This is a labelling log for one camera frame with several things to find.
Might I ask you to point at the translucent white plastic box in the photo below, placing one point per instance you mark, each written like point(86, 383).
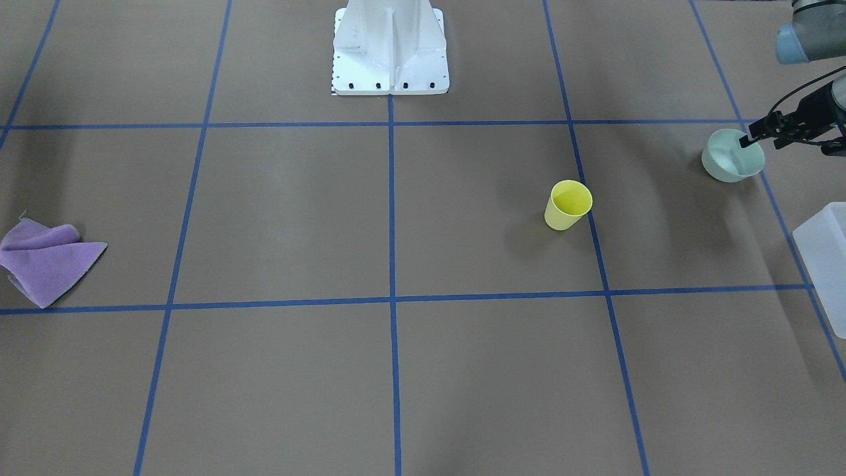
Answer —
point(821, 243)

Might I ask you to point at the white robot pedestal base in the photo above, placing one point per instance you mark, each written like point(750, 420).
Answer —
point(389, 48)

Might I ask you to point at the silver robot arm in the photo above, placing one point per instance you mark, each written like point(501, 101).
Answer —
point(816, 32)

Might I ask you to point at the purple microfiber cloth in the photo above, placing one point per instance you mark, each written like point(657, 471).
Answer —
point(44, 263)

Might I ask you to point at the pale green ceramic bowl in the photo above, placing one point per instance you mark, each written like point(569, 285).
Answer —
point(725, 158)

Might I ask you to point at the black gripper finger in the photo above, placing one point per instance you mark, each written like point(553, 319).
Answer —
point(753, 137)
point(763, 125)

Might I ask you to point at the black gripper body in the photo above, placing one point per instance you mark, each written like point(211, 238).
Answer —
point(814, 111)

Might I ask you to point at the yellow plastic cup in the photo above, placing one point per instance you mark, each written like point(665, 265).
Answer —
point(568, 202)

